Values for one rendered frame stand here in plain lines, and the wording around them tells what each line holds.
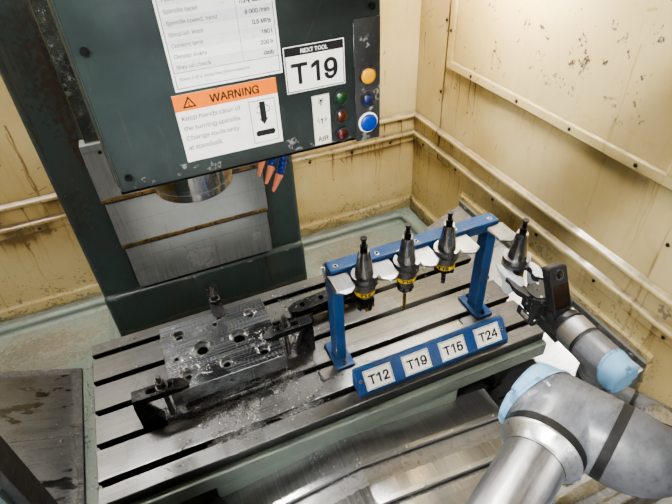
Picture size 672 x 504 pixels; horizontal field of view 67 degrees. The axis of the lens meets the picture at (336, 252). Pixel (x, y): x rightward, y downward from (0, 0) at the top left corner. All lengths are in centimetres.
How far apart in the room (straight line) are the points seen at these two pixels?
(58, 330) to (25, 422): 51
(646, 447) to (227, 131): 73
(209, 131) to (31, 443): 123
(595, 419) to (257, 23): 71
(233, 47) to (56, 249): 149
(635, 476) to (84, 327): 189
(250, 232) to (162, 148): 94
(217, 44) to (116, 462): 98
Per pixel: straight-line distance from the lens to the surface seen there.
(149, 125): 80
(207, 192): 101
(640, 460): 80
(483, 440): 152
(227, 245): 172
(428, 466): 143
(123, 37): 76
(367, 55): 85
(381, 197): 237
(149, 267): 172
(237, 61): 79
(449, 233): 120
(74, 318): 227
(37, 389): 193
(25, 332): 231
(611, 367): 111
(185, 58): 77
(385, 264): 120
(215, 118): 81
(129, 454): 137
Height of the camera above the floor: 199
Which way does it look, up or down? 39 degrees down
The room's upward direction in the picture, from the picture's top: 4 degrees counter-clockwise
